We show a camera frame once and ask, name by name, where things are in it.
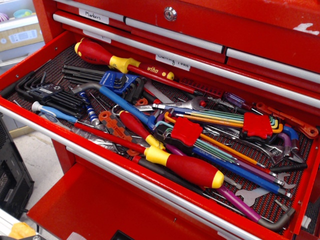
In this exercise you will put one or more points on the blue silver bit driver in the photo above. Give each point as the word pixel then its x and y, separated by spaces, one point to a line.
pixel 94 120

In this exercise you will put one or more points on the open red tool drawer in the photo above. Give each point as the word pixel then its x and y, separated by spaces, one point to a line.
pixel 269 206

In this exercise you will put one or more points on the black torx key set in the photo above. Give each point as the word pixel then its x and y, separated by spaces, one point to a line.
pixel 52 95

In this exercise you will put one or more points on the large blue hex key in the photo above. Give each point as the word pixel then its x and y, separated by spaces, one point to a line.
pixel 150 121

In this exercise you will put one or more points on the large red yellow screwdriver front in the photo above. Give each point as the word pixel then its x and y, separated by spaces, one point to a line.
pixel 189 168

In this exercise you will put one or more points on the blue white handle screwdriver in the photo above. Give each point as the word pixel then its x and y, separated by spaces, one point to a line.
pixel 36 106

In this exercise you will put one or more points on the chrome open end wrench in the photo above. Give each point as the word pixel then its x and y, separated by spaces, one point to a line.
pixel 198 103

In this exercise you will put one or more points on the purple handle small screwdriver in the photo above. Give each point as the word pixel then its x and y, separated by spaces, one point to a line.
pixel 236 100

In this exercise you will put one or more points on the black long hex keys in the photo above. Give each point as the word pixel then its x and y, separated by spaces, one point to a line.
pixel 81 75

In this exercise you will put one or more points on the cardboard box on shelf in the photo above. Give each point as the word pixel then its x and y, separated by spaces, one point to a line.
pixel 20 36

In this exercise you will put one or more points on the black computer case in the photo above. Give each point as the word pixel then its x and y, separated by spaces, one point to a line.
pixel 16 184

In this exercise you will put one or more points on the long purple hex key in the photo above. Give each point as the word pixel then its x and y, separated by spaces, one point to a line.
pixel 236 201

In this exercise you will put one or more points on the flat thin steel wrench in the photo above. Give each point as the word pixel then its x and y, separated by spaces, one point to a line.
pixel 250 196

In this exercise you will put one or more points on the rainbow hex key set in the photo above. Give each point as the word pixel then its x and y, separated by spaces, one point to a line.
pixel 185 135
pixel 253 127

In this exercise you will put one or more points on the long blue hex key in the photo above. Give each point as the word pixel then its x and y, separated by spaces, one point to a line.
pixel 243 173

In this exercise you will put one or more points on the markers label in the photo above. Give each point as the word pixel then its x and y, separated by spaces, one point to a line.
pixel 94 16

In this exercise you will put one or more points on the small red yellow screwdriver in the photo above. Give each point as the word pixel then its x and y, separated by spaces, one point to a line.
pixel 135 125

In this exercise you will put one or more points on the cutting tools label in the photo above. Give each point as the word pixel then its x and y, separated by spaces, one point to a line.
pixel 172 62

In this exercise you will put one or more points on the long red bit rail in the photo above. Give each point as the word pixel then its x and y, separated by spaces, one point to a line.
pixel 208 90

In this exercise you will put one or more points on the orange grey plastic tool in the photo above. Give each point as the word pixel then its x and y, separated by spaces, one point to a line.
pixel 115 127

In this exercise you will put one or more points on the chrome adjustable wrench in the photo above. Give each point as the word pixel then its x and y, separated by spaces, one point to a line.
pixel 275 153

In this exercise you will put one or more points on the blue holder hex key set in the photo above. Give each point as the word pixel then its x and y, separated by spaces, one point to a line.
pixel 128 86

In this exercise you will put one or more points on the lower red open drawer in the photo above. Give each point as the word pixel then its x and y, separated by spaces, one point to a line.
pixel 96 206

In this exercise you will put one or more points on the rainbow hex key set left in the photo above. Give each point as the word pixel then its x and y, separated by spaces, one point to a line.
pixel 185 135

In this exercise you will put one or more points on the chest key lock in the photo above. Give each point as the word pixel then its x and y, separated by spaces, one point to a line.
pixel 170 14

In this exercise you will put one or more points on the rainbow hex key set right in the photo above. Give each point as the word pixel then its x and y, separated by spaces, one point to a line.
pixel 253 127

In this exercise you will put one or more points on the red tool chest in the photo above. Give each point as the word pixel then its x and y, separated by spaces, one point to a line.
pixel 264 51

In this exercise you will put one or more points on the orange flat wrench tool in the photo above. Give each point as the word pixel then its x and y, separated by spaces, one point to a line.
pixel 308 130

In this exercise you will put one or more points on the wiha red yellow screwdriver top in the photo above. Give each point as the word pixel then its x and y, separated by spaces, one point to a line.
pixel 94 53

